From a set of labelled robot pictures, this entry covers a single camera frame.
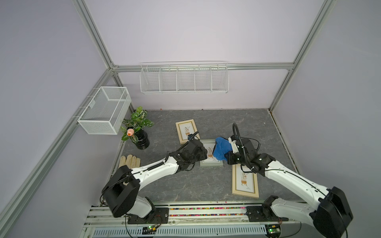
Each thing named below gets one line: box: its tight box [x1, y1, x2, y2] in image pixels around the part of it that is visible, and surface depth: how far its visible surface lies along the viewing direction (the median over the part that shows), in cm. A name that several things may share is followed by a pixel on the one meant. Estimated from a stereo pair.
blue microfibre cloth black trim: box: [212, 136, 233, 161], surface depth 83 cm
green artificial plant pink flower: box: [120, 106, 155, 143], surface depth 82 cm
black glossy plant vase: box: [134, 129, 150, 150], surface depth 96 cm
